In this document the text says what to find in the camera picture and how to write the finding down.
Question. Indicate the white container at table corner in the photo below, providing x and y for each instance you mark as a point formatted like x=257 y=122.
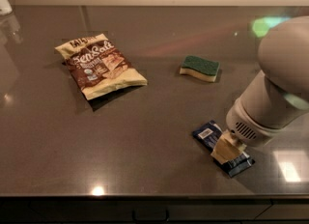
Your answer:
x=5 y=7

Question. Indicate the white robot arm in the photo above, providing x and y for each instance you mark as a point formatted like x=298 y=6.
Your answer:
x=277 y=95

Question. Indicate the dark blue rxbar wrapper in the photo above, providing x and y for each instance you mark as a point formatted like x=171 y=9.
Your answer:
x=208 y=135

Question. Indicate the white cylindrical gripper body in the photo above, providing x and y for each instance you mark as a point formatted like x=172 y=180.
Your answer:
x=245 y=126

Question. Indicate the green and yellow sponge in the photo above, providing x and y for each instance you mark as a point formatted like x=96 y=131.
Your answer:
x=200 y=68

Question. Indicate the brown sea salt chip bag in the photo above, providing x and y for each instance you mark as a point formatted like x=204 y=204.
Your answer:
x=98 y=66

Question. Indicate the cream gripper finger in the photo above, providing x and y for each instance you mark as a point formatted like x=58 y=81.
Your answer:
x=225 y=151
x=230 y=137

